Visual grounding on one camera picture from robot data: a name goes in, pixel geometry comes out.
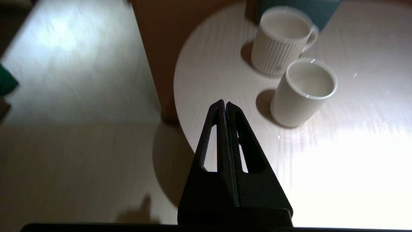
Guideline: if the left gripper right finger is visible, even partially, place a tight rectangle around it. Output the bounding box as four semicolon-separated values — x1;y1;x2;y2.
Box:
226;102;293;226

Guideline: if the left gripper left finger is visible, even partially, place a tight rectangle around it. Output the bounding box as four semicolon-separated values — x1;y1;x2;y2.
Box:
178;99;240;226

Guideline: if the smooth white cup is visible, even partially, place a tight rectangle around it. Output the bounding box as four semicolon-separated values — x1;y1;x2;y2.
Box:
270;58;338;128

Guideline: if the brown waste bin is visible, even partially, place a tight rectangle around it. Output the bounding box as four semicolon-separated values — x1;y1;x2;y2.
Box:
0;97;12;123

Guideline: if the green bag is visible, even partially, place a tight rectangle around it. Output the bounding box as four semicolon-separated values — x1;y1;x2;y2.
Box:
0;63;20;96

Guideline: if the white ribbed mug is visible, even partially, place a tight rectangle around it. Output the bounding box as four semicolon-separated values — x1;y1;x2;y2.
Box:
250;6;320;78

